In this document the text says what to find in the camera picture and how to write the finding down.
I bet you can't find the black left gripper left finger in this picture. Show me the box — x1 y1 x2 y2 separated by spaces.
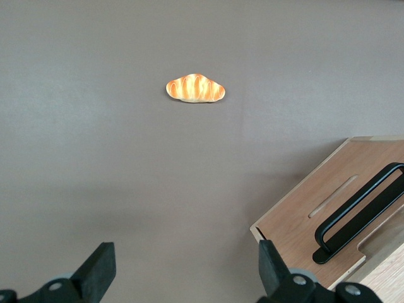
69 242 117 303

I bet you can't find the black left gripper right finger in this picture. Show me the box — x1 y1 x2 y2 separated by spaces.
258 239 316 303

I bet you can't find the wooden drawer with handle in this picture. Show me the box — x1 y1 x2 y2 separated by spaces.
251 135 404 290

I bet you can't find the black metal drawer handle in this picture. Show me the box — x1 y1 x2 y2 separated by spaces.
312 162 404 264

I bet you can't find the wooden drawer cabinet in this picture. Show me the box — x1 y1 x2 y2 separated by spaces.
250 205 404 303

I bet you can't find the orange striped bread roll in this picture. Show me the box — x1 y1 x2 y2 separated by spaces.
165 73 227 104

